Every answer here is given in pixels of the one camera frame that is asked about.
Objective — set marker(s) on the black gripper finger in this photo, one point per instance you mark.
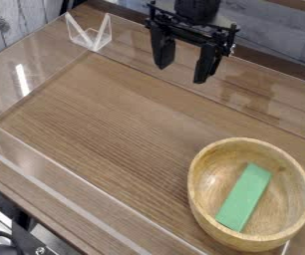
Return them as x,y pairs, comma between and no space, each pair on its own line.
163,47
207,63

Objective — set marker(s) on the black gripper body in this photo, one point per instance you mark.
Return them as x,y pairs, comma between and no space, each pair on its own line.
194,21

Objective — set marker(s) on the wooden bowl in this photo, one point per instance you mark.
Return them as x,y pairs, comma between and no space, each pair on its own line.
278,217

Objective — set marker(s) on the green rectangular block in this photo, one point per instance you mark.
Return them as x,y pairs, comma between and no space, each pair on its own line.
243,197

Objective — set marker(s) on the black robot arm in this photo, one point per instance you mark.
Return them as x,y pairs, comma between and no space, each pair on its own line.
194,23

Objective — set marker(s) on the clear acrylic corner bracket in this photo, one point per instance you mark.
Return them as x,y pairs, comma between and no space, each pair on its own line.
91,38

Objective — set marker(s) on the clear acrylic wall panels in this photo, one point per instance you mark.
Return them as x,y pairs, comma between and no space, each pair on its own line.
100,130

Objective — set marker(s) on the black table leg bracket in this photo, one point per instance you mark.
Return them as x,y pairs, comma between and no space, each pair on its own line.
16,239

